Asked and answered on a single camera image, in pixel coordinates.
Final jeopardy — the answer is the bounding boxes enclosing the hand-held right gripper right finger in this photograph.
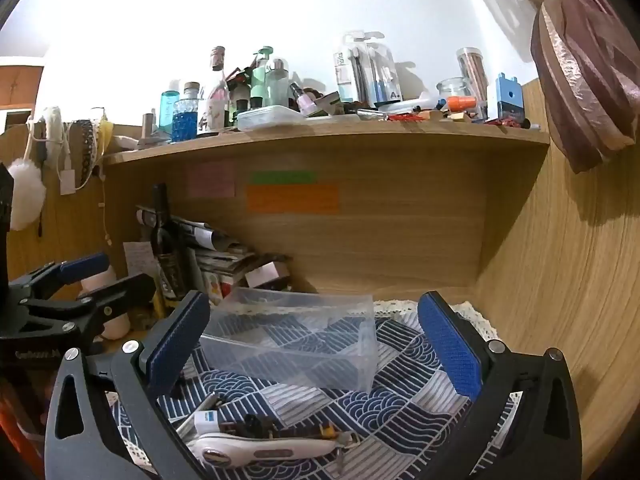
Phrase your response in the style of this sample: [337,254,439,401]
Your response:
[417,290,583,480]

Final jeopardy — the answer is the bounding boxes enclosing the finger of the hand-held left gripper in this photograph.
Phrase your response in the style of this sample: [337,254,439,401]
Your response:
[10,252,111,307]
[22,274,157,335]

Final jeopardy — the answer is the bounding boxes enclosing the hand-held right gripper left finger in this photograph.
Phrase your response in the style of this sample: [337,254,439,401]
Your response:
[44,289,222,480]

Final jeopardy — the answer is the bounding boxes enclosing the small tools and pens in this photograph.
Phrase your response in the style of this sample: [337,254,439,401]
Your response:
[172,392,224,444]

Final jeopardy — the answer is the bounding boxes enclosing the small white blue box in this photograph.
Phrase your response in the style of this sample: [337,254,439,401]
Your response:
[192,409,221,434]

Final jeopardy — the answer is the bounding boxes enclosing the clear plastic box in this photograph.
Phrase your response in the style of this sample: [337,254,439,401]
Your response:
[199,287,377,394]

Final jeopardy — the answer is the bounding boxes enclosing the white rotary cutter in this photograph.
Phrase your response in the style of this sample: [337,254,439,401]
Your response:
[192,430,359,472]

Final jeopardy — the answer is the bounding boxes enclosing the white paper note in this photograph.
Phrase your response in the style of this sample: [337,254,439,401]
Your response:
[122,241,159,282]

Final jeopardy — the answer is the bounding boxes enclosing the pink cup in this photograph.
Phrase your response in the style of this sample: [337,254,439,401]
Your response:
[81,267,134,339]

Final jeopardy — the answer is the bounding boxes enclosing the dark wine bottle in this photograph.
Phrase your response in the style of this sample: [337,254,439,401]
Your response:
[150,183,189,302]

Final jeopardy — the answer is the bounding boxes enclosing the orange cloth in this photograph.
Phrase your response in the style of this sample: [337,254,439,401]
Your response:
[0,395,44,480]

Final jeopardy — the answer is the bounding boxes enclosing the black grey device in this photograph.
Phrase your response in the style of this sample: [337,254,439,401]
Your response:
[136,204,172,227]

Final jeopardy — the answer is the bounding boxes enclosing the white pompom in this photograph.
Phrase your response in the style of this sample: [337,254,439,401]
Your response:
[7,158,47,232]

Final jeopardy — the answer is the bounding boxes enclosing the stack of magazines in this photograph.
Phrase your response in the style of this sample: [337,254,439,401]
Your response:
[172,217,262,292]

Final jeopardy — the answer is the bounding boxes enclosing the blue patterned lace-edged cloth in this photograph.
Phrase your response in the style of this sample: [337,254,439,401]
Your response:
[107,300,524,480]

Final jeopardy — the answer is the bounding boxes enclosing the small grey box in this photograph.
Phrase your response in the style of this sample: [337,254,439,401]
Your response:
[245,260,291,294]

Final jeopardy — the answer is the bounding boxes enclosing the patterned headband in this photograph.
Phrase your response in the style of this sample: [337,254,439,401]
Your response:
[65,119,109,187]

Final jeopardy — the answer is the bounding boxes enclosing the pink sticky note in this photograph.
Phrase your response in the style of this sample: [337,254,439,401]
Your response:
[187,162,236,199]

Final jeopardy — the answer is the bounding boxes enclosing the white fluffy headband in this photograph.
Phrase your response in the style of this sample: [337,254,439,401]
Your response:
[42,106,69,157]

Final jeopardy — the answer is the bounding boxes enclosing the blue beads glass jar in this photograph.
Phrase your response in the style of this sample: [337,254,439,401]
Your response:
[172,100,201,144]

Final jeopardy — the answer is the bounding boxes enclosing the teal liquid bottle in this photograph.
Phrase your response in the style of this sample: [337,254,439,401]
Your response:
[161,91,180,132]

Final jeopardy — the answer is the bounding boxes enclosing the orange sticky note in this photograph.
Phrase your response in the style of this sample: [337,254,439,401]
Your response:
[246,185,340,215]

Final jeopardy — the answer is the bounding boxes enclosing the wooden cabinet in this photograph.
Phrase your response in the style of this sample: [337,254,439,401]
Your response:
[0,57,44,111]

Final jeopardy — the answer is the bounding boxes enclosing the green sticky note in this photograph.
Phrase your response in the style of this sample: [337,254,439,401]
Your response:
[250,171,317,185]

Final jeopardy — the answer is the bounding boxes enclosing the white printed mug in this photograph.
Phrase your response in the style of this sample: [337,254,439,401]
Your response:
[197,97,226,136]

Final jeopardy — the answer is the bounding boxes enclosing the clear lidded plastic container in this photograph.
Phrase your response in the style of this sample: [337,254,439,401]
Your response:
[237,105,309,132]

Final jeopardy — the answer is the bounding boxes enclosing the wooden shelf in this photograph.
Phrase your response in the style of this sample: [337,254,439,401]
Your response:
[102,119,551,167]

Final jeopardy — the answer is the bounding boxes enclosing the clear bottle with cork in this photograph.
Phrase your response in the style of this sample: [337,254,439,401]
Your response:
[207,46,229,102]

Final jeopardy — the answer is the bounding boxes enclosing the blue plastic block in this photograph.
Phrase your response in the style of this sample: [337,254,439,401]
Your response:
[495,72,524,124]

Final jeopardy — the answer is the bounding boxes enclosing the green pump bottle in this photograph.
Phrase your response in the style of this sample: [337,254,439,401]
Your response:
[251,46,275,109]

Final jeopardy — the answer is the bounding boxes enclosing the round glass jar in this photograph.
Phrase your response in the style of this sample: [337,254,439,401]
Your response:
[436,77,474,111]

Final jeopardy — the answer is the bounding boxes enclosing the frosted clear bottle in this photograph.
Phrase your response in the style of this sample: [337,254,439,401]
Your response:
[265,58,291,109]

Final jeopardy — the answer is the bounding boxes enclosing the pink nail polish bottle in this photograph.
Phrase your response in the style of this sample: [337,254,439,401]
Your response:
[290,82,316,116]

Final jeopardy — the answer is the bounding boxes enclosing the tall clear tube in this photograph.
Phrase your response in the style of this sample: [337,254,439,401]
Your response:
[456,47,489,121]

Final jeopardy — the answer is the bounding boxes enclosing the toothbrush blister pack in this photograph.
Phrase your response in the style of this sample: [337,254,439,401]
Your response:
[366,42,404,104]
[334,31,372,104]

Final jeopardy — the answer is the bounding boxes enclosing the pink curtain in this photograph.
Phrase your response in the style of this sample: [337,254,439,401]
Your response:
[440,0,640,174]

